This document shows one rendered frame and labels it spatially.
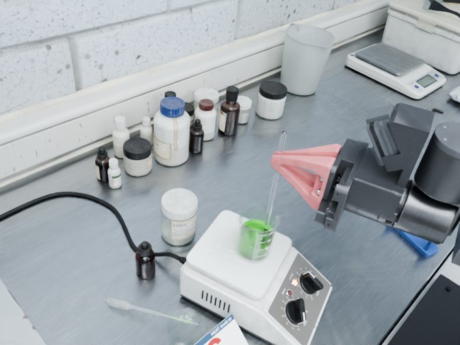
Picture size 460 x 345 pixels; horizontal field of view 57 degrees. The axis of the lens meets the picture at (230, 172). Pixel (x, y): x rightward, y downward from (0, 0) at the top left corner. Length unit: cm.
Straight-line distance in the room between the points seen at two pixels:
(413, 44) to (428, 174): 114
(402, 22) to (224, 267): 117
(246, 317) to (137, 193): 33
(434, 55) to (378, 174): 110
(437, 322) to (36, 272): 61
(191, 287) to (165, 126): 33
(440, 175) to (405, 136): 5
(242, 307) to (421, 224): 26
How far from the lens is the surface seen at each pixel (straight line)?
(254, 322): 61
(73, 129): 88
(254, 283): 59
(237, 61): 111
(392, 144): 45
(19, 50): 82
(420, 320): 73
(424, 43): 156
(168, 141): 83
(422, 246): 84
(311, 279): 64
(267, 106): 103
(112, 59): 92
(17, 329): 66
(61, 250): 74
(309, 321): 64
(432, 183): 46
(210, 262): 60
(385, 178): 47
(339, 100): 120
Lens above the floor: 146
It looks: 40 degrees down
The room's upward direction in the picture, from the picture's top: 8 degrees clockwise
